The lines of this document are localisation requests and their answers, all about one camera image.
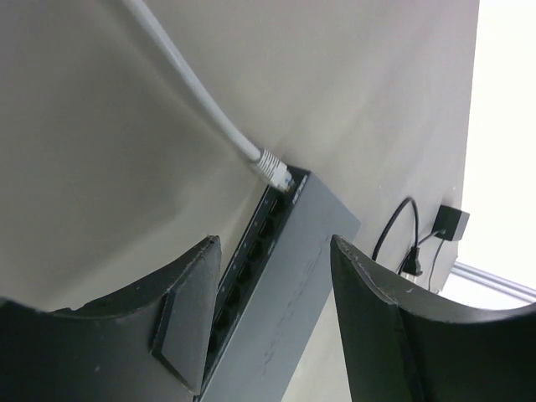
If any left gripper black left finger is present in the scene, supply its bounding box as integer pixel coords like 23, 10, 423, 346
1, 236, 221, 401

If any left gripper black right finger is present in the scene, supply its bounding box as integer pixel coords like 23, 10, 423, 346
330, 235, 535, 401

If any thin black power cord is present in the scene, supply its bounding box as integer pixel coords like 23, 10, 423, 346
372, 197, 445, 292

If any black network switch box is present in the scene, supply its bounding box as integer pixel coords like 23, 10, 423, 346
196, 167, 361, 401

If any grey ethernet cable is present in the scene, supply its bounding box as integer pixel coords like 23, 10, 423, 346
119, 0, 294, 192

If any black power adapter brick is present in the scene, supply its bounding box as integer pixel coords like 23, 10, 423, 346
432, 204, 470, 241

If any aluminium frame rail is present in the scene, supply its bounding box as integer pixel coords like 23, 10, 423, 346
451, 261, 535, 303

